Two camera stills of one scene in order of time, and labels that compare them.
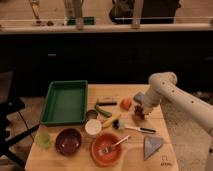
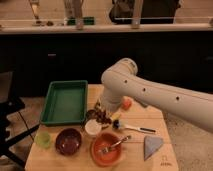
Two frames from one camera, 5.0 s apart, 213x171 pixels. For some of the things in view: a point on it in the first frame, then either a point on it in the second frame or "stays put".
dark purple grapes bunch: [139, 112] -> [100, 117]
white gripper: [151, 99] -> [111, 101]
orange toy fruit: [126, 104] stays put
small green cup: [43, 139] stays put
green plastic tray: [66, 103] stays put
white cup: [93, 126] stays put
